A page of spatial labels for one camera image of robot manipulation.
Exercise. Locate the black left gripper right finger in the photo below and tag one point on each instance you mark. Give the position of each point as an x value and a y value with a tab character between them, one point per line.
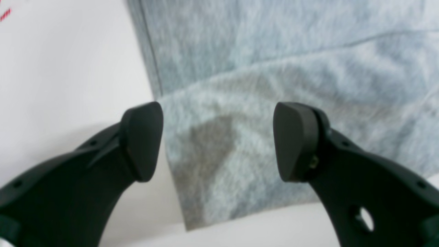
371	201

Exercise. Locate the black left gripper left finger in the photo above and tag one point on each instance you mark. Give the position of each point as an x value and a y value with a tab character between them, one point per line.
67	200

